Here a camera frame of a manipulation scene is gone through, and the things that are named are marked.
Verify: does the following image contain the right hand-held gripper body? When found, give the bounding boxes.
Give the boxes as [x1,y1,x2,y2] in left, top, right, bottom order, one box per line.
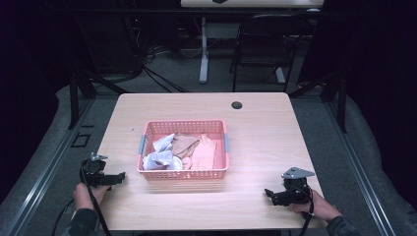
[280,166,316,207]

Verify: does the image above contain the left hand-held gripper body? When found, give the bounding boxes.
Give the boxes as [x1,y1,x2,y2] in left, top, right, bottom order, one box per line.
[80,151,108,188]

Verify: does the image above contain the person's left hand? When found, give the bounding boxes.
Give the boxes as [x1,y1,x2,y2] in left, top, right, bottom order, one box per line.
[73,182,111,211]

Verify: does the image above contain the person's right hand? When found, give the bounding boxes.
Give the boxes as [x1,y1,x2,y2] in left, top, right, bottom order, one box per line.
[289,190,343,224]

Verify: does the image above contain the light blue white cloth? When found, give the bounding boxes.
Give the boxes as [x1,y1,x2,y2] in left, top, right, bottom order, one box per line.
[142,132,178,171]

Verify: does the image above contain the pink plastic basket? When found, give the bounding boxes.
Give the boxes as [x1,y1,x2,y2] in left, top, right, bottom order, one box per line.
[136,119,231,182]

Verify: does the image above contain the black metal stand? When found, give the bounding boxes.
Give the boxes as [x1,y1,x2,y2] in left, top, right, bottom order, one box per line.
[67,67,130,131]
[288,68,349,134]

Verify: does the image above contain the brown cloth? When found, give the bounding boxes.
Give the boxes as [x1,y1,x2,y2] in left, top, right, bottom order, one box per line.
[171,134,202,160]

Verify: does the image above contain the pink cloth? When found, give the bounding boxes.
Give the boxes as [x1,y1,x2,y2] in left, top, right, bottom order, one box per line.
[182,133,218,171]

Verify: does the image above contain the white table leg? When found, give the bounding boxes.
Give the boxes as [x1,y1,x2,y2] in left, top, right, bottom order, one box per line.
[199,16,210,85]

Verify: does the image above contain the black chair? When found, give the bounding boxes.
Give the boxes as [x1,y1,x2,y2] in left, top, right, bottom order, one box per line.
[228,13,311,93]

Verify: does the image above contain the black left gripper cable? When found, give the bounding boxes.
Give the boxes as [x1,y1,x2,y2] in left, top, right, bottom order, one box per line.
[79,165,112,236]

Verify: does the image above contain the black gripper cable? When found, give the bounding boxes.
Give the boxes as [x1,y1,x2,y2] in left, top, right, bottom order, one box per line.
[295,185,317,236]
[79,165,112,236]

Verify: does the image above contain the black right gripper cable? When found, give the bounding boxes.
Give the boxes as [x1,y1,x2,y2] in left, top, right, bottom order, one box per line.
[295,185,317,236]

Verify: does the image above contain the aluminium floor rail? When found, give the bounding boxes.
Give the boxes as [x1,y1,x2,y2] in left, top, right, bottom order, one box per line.
[5,97,96,236]
[322,97,398,236]

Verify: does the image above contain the thin black cable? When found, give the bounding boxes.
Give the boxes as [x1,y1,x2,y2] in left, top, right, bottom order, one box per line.
[51,198,76,236]

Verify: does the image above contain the black floor cables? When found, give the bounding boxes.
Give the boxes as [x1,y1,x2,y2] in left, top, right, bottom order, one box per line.
[122,16,191,94]

